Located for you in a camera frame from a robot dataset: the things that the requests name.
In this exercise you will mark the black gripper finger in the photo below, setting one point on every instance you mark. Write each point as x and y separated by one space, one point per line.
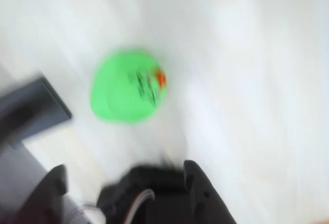
51 188
205 198

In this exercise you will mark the green rubber duck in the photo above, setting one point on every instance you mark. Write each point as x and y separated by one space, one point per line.
123 90

